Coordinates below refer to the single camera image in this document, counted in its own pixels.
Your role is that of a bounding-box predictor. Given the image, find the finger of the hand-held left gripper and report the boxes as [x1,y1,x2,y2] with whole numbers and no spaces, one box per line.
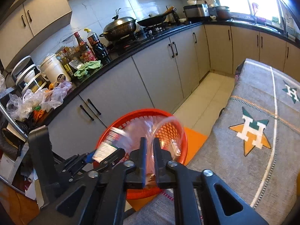
[89,148,126,173]
[56,153,94,183]

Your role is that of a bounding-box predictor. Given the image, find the white green labelled packet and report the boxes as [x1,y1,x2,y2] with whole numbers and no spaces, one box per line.
[92,127,128,163]

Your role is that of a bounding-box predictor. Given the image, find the white dish rack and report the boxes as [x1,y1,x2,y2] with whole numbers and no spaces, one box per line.
[10,55,51,94]

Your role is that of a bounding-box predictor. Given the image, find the white kitchen appliance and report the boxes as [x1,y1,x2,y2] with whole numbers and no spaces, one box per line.
[39,53,72,85]

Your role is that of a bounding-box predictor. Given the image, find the red label sauce bottle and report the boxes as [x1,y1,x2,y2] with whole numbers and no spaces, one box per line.
[74,31,96,62]

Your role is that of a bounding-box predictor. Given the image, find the yellow cap sauce bottle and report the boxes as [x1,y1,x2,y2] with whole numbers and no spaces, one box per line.
[84,28,109,60]

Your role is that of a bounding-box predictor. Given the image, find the wok with metal lid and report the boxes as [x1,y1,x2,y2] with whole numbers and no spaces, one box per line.
[100,8,137,43]

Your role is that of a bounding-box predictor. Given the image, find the green cloth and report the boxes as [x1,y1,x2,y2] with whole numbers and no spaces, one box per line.
[74,60,102,79]

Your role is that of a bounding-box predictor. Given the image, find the dark cooking pot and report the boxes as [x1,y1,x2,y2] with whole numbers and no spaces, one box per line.
[214,6,232,21]

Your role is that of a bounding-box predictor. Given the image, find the clear plastic bags heap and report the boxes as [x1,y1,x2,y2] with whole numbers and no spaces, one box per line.
[7,81,73,121]

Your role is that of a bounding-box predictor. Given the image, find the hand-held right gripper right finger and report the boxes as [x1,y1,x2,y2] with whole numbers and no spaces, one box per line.
[153,138,269,225]

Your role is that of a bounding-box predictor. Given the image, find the small oil bottle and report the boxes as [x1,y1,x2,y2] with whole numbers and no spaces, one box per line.
[61,53,74,75]

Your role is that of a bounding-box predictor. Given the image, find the grey base cabinets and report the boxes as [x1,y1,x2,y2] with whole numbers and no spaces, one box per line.
[47,23,300,150]

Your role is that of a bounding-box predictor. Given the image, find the grey wall cabinet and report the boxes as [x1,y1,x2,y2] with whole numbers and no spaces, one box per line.
[0,0,73,69]

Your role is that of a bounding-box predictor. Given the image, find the gas stove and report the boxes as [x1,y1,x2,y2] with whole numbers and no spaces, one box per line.
[110,25,174,50]

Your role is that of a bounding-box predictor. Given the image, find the rice cooker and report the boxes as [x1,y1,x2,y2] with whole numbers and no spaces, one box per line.
[183,4,210,20]

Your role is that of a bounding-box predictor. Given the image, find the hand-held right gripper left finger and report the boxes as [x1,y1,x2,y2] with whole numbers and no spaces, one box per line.
[30,138,148,225]

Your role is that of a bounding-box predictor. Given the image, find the red plastic basket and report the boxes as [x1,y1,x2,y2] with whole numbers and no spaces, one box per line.
[92,108,188,200]

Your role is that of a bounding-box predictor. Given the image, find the black frying pan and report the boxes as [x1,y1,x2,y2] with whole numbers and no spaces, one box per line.
[136,6,175,27]

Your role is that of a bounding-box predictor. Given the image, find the clear plastic bag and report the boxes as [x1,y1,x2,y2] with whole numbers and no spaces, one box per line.
[124,116,184,185]

